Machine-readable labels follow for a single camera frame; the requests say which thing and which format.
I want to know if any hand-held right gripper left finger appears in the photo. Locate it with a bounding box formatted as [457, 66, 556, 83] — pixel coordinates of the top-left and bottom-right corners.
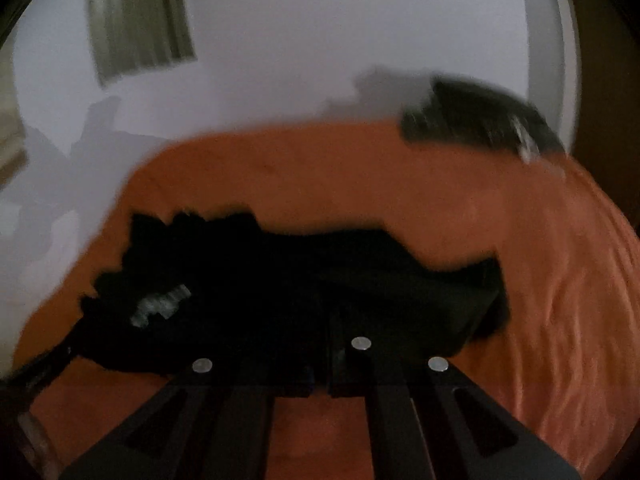
[60, 356, 316, 480]

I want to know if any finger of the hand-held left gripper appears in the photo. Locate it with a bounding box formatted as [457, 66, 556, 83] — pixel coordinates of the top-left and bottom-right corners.
[17, 341, 77, 401]

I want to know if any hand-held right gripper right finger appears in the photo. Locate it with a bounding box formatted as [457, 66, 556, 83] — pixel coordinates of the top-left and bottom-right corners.
[327, 310, 581, 480]

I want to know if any black garment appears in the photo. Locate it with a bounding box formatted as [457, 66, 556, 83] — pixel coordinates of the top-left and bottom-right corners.
[80, 205, 511, 381]

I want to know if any stack of dark clothes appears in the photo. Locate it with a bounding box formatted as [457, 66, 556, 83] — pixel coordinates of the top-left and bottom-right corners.
[400, 77, 568, 163]

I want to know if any orange blanket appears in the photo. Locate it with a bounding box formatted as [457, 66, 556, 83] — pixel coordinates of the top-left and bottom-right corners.
[12, 117, 640, 480]

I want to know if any beige curtain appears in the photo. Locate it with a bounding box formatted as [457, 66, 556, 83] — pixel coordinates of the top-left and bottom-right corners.
[0, 55, 28, 186]

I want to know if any window with slatted shutter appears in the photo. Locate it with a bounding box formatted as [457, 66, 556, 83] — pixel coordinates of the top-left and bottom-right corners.
[85, 0, 196, 86]

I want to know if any brown wooden door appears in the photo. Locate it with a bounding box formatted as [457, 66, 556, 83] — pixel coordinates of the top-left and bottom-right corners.
[575, 0, 640, 236]

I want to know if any white door frame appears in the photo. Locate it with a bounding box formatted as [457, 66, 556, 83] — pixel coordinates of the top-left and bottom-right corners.
[520, 0, 582, 156]

